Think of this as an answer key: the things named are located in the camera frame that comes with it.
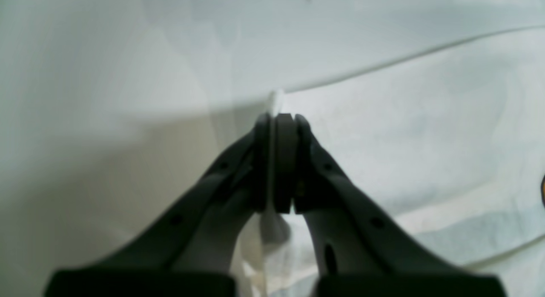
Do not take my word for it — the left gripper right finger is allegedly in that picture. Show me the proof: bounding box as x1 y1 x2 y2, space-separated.
275 114 506 297

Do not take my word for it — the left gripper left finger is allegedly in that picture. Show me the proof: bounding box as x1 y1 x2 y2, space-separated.
45 114 271 297

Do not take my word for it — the white printed T-shirt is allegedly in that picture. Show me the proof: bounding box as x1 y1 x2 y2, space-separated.
141 25 545 297

